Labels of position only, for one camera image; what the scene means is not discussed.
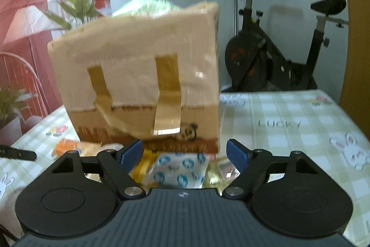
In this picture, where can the orange cracker packet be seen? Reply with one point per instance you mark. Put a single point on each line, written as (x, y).
(63, 146)

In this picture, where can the gold foil snack packet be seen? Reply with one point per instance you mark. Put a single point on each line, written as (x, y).
(220, 174)

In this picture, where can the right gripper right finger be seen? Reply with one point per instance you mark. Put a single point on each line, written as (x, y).
(252, 166)

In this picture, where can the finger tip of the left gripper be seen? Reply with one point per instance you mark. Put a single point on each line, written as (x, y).
(18, 154)

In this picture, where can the white blue unicorn packet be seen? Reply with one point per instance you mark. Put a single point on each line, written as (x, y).
(177, 170)

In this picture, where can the green checkered tablecloth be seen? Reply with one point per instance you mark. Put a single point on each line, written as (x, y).
(309, 121)

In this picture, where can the wooden door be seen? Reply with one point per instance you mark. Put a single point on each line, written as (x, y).
(355, 91)

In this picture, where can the yellow snack packet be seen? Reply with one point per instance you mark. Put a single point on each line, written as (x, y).
(145, 163)

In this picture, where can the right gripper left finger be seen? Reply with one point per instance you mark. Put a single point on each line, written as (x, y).
(116, 166)

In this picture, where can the white wafer packet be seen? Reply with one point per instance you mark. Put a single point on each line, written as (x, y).
(91, 149)

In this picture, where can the green snack bag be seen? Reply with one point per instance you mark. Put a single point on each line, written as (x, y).
(152, 8)

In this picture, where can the brown cardboard box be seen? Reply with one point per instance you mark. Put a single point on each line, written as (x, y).
(155, 78)

